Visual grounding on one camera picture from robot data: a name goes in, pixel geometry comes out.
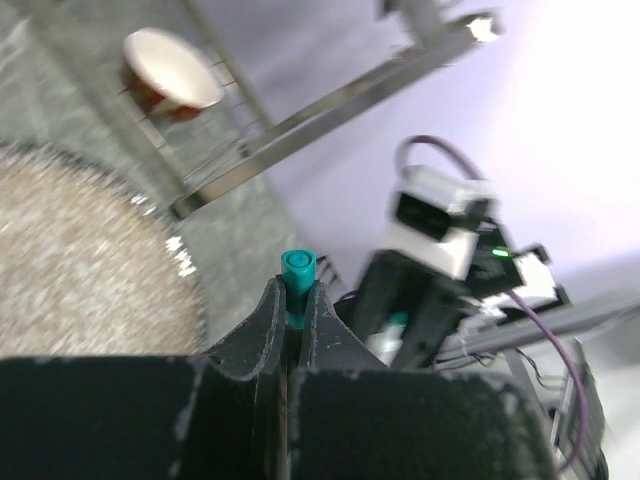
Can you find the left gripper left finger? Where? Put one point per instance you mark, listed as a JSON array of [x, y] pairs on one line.
[[219, 414]]

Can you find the small white red bowl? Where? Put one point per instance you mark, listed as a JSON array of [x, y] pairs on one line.
[[168, 77]]

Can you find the metal dish rack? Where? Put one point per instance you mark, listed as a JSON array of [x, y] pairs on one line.
[[194, 155]]

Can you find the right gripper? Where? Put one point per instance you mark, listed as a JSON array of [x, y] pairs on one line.
[[393, 283]]

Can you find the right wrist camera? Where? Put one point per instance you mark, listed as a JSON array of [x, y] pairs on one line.
[[434, 219]]

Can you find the white pen teal tip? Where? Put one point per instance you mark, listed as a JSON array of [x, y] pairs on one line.
[[385, 344]]

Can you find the teal pen cap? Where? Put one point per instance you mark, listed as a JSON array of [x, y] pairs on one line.
[[298, 272]]

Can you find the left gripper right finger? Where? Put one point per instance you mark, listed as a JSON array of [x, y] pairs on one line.
[[351, 417]]

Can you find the speckled blue rim plate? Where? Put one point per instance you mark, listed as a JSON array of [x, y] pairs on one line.
[[88, 265]]

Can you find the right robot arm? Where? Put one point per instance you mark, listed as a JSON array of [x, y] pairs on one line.
[[499, 279]]

